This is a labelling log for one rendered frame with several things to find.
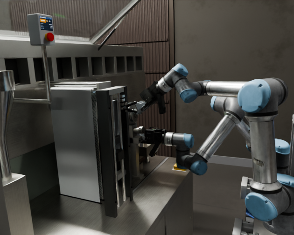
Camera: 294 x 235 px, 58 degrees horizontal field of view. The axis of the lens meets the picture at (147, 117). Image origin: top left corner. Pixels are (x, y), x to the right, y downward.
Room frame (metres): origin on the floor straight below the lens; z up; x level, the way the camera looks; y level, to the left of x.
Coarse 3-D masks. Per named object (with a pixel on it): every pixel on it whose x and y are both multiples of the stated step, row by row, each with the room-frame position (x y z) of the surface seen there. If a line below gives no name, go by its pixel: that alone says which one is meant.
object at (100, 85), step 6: (42, 84) 1.29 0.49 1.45; (54, 84) 1.26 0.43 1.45; (60, 84) 1.24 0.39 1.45; (66, 84) 1.23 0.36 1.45; (72, 84) 1.21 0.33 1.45; (78, 84) 1.20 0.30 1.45; (84, 84) 1.18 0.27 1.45; (90, 84) 1.17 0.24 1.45; (96, 84) 1.15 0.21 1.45; (102, 84) 1.17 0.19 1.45; (108, 84) 1.21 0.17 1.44
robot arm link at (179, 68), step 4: (180, 64) 1.34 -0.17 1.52; (172, 68) 1.35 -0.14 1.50; (176, 68) 1.32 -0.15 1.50; (180, 68) 1.31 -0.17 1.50; (184, 68) 1.35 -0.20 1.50; (168, 72) 1.36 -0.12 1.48; (172, 72) 1.33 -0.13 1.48; (176, 72) 1.32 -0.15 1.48; (180, 72) 1.31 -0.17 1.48; (184, 72) 1.31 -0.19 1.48; (188, 72) 1.34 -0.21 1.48; (164, 76) 1.36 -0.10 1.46; (168, 76) 1.34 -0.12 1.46; (172, 76) 1.33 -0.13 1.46; (176, 76) 1.31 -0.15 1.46; (180, 76) 1.31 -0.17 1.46; (184, 76) 1.32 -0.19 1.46; (164, 80) 1.35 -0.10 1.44; (168, 80) 1.34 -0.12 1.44; (172, 80) 1.33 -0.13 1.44; (176, 80) 1.31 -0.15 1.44; (168, 84) 1.34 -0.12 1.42; (172, 84) 1.34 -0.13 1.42
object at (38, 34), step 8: (32, 16) 0.94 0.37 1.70; (40, 16) 0.94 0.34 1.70; (48, 16) 0.97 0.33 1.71; (32, 24) 0.94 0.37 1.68; (40, 24) 0.93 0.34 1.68; (48, 24) 0.97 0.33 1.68; (32, 32) 0.94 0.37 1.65; (40, 32) 0.93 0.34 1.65; (48, 32) 0.96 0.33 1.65; (32, 40) 0.94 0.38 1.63; (40, 40) 0.93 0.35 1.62; (48, 40) 0.95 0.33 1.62
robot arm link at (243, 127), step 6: (216, 102) 1.47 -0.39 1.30; (222, 102) 1.43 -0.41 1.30; (216, 108) 1.48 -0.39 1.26; (222, 108) 1.43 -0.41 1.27; (222, 114) 1.48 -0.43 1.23; (246, 120) 1.52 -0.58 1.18; (234, 126) 1.54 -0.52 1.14; (240, 126) 1.51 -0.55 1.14; (246, 126) 1.51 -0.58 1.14; (240, 132) 1.54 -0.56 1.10; (246, 132) 1.52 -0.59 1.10; (246, 138) 1.55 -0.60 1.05; (246, 144) 1.60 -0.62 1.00
